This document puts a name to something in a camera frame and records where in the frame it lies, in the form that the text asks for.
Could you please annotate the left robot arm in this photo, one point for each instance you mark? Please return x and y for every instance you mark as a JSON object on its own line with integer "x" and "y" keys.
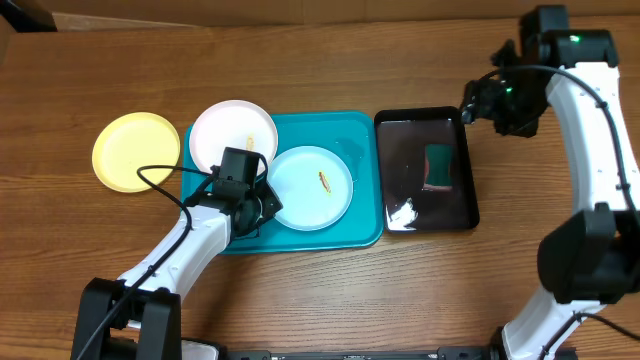
{"x": 138, "y": 315}

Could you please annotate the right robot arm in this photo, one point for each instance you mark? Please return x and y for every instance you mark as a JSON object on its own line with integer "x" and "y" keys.
{"x": 592, "y": 260}

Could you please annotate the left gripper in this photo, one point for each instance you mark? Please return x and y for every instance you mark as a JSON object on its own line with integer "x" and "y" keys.
{"x": 271, "y": 204}

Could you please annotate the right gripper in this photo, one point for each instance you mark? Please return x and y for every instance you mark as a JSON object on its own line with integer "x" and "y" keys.
{"x": 476, "y": 100}

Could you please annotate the light blue plate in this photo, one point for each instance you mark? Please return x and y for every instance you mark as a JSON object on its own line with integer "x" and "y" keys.
{"x": 314, "y": 186}

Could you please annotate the yellow green plate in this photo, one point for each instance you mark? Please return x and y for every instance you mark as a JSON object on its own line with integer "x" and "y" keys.
{"x": 132, "y": 141}

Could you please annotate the black plastic tray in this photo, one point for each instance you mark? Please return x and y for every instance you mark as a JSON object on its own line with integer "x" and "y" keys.
{"x": 401, "y": 136}

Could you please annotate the green scrub sponge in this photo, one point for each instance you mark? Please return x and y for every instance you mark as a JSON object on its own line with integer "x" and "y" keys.
{"x": 437, "y": 174}

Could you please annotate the white pink plate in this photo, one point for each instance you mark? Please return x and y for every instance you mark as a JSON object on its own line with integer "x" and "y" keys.
{"x": 233, "y": 123}

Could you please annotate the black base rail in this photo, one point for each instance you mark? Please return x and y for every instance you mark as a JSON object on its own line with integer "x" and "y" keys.
{"x": 350, "y": 355}

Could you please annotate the dark object top left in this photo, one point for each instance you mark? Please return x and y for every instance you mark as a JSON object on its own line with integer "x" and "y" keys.
{"x": 27, "y": 16}

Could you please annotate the teal plastic tray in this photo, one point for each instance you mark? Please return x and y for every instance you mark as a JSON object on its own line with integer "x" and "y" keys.
{"x": 349, "y": 135}

